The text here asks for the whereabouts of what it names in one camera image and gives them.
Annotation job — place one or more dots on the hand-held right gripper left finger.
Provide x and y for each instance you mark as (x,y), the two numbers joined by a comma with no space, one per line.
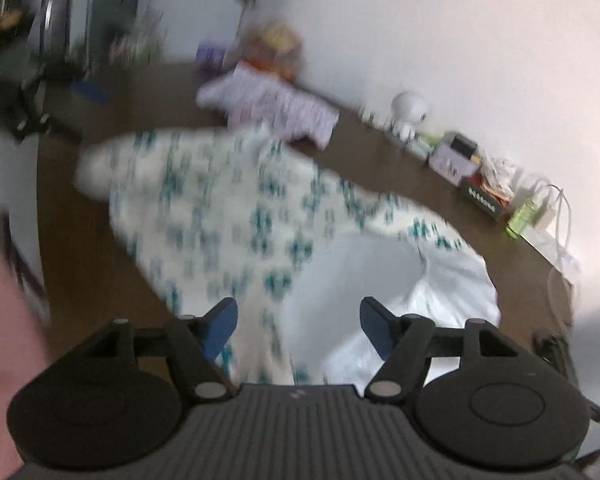
(221,325)

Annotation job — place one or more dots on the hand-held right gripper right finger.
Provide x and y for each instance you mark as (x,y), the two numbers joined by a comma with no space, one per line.
(375,325)

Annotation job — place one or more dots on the white teal floral garment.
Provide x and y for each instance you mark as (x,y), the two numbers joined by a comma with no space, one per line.
(205,200)

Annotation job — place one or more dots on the purple patterned folded clothes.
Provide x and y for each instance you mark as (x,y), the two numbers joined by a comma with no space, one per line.
(280,105)

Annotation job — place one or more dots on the dark green tissue box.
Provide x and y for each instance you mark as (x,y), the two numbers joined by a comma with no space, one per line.
(482,200)

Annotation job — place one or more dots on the lilac card box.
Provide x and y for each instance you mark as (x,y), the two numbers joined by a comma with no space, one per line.
(447,165)

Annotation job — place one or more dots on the green bottle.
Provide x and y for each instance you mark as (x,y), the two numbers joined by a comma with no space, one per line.
(522,217)

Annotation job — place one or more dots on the green white small box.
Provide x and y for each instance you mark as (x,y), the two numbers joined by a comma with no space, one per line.
(425,146)

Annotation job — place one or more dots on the small white figurine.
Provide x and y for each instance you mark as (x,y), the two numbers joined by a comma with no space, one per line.
(406,132)

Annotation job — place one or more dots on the crumpled white plastic bag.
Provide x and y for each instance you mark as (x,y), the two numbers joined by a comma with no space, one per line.
(497,172)

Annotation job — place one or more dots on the small black box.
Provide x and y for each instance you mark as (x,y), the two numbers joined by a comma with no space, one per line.
(464,145)

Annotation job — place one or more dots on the white charger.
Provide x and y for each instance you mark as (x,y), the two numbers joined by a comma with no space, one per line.
(547,212)

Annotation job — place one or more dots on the person with black hair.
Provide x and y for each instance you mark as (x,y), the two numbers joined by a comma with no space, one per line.
(0,335)

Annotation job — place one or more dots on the white round toy figure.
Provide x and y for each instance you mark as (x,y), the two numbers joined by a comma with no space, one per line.
(407,105)

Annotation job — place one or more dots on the blue flat object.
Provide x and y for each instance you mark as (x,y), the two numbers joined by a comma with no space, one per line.
(91,91)

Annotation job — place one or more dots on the small purple box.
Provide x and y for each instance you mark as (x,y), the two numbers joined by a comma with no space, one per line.
(211,56)

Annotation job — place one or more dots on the colourful round toy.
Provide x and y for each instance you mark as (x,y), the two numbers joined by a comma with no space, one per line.
(275,47)

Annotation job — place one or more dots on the black chair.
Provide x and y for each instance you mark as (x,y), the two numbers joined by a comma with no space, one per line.
(15,100)

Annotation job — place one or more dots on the dark tall cabinet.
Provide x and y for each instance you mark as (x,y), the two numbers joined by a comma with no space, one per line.
(55,5)

